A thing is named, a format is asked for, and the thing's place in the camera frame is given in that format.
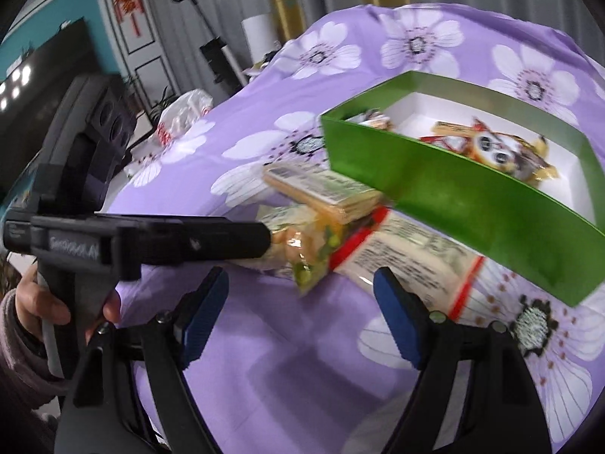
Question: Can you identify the green cardboard box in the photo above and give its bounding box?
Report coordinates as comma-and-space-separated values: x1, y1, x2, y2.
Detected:
321, 72, 604, 306

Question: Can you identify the orange panda snack bag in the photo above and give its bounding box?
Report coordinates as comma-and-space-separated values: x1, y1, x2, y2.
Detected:
419, 118, 559, 187

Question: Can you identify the purple sleeve forearm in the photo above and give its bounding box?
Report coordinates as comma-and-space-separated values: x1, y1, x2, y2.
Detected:
1, 290, 69, 411

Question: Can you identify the beige biscuit packet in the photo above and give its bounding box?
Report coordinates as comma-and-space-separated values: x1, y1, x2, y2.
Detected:
262, 162, 383, 224

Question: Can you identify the red white snack packet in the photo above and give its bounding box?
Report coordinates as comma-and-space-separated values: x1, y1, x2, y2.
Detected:
330, 206, 485, 321

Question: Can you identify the white peanut snack bag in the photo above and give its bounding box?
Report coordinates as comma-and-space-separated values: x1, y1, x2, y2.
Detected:
347, 109, 394, 131

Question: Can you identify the purple floral tablecloth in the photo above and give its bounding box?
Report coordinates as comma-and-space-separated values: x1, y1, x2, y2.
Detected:
111, 3, 604, 453

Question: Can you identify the green pea snack bag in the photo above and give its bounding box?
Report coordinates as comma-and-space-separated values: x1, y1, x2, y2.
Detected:
235, 204, 372, 295

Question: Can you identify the red paper wall decoration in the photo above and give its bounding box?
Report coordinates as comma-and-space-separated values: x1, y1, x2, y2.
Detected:
113, 0, 144, 38

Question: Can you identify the white plastic bag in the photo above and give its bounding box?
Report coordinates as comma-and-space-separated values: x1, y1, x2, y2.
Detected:
156, 88, 213, 146

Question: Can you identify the potted plant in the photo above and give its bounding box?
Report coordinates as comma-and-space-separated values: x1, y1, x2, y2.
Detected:
148, 85, 178, 125

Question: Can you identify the person's left hand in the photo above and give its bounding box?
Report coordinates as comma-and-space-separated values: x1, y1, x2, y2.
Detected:
14, 263, 123, 344

